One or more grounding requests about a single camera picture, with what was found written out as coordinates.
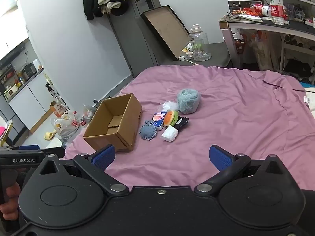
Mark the yellow slipper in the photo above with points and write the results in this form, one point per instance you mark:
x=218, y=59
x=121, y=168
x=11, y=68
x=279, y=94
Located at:
x=50, y=135

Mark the black spray bottle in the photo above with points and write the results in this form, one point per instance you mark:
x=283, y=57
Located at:
x=51, y=92

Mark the watermelon plush toy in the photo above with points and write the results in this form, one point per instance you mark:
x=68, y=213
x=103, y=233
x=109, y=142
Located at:
x=170, y=118

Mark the black jacket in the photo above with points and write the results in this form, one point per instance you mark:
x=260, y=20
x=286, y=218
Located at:
x=89, y=0

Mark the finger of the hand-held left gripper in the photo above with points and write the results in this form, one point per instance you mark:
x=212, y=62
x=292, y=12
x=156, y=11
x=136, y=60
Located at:
x=29, y=147
x=57, y=151

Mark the clear red label water bottle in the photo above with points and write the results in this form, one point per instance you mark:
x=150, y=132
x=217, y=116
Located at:
x=276, y=5

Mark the person's left hand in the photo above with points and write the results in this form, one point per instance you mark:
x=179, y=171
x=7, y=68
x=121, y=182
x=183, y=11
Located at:
x=12, y=191

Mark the blue-grey knitted cloth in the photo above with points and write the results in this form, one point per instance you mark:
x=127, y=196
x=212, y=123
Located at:
x=147, y=130

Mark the brown cardboard box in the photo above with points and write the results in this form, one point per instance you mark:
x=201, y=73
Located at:
x=128, y=127

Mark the blue fluffy plush ball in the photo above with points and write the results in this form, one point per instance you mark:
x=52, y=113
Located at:
x=188, y=102

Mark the beige tote bag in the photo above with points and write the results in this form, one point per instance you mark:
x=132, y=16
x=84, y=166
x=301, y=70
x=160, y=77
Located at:
x=265, y=54

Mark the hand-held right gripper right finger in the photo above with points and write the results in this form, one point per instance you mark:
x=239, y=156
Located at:
x=220, y=159

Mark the clear plastic bag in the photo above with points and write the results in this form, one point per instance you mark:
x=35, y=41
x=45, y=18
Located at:
x=169, y=105

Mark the grey door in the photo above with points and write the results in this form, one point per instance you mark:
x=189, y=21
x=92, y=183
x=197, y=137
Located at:
x=128, y=34

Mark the black bag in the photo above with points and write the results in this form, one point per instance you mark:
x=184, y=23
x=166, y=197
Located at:
x=299, y=68

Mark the red label drink bottle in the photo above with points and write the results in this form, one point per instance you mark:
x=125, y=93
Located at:
x=260, y=9

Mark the yellow label bottle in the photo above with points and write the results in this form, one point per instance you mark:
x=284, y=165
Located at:
x=186, y=48

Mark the clear large water jug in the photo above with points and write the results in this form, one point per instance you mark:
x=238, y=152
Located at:
x=201, y=46

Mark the white kitchen cabinet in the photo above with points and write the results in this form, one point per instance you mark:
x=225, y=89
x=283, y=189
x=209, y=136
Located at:
x=37, y=95

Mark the black framed brown board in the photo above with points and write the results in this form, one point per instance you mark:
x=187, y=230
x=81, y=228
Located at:
x=165, y=27

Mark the red plastic basket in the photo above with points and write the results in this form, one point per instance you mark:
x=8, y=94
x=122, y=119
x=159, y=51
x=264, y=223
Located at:
x=241, y=45

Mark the white charger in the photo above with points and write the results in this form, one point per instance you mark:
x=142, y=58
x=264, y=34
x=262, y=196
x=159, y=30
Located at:
x=182, y=58

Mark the clear bag with trash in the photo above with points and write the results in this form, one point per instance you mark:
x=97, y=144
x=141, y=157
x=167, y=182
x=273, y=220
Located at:
x=88, y=113

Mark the pink bed sheet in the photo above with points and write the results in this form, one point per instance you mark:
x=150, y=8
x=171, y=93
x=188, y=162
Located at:
x=233, y=127

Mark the white desk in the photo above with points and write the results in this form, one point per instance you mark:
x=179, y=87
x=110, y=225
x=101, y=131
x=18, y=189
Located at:
x=283, y=28

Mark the black pouch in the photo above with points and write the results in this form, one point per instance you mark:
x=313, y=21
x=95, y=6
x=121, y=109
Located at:
x=182, y=123

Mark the small red print carton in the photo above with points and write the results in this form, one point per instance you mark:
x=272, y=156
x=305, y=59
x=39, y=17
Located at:
x=58, y=109

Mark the white remote control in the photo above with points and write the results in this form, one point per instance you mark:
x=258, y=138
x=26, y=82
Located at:
x=249, y=17

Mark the white tissue pack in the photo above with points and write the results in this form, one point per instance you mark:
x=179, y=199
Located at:
x=169, y=134

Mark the white printed plastic bag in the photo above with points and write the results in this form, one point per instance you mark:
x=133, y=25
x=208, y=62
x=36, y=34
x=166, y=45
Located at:
x=64, y=127

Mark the blue peach snack packet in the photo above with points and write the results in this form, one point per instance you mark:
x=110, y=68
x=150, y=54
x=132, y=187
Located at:
x=158, y=120

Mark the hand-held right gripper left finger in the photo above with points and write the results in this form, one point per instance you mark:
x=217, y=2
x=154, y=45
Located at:
x=104, y=156

